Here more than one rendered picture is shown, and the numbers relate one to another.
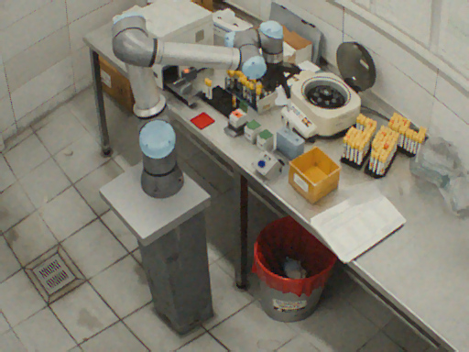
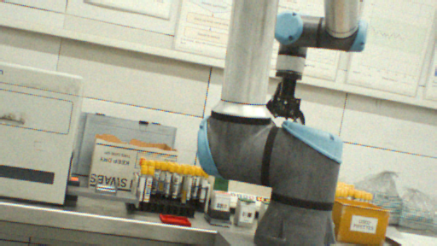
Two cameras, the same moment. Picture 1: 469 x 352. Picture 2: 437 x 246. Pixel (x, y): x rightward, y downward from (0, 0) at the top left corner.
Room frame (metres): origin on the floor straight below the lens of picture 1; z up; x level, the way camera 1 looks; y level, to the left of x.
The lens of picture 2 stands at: (1.27, 1.24, 1.12)
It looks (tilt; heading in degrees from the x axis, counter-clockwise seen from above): 3 degrees down; 299
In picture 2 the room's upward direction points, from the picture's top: 10 degrees clockwise
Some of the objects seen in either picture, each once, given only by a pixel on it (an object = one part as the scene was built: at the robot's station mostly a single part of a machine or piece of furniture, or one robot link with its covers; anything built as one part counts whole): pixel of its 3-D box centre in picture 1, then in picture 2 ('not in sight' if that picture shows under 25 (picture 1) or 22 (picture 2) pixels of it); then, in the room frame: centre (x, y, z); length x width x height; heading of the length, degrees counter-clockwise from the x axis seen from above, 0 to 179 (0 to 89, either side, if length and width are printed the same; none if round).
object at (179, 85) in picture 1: (179, 84); (96, 189); (2.09, 0.21, 0.92); 0.21 x 0.07 x 0.05; 40
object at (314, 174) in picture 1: (314, 174); (353, 220); (1.59, -0.27, 0.93); 0.13 x 0.13 x 0.10; 37
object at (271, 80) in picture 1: (271, 71); (285, 96); (1.79, -0.13, 1.22); 0.09 x 0.08 x 0.12; 117
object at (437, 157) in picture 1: (439, 154); (373, 194); (1.65, -0.81, 0.97); 0.26 x 0.17 x 0.19; 61
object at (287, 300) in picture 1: (293, 274); not in sight; (1.65, -0.25, 0.22); 0.38 x 0.37 x 0.44; 40
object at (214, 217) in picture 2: (237, 126); (218, 215); (1.87, -0.02, 0.89); 0.09 x 0.05 x 0.04; 129
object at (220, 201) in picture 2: (237, 120); (219, 204); (1.87, -0.02, 0.92); 0.05 x 0.04 x 0.06; 129
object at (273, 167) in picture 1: (270, 162); not in sight; (1.66, -0.12, 0.92); 0.13 x 0.07 x 0.08; 130
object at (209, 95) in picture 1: (223, 93); (162, 189); (2.01, 0.04, 0.93); 0.17 x 0.09 x 0.11; 40
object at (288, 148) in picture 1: (289, 145); not in sight; (1.73, -0.20, 0.93); 0.10 x 0.07 x 0.10; 42
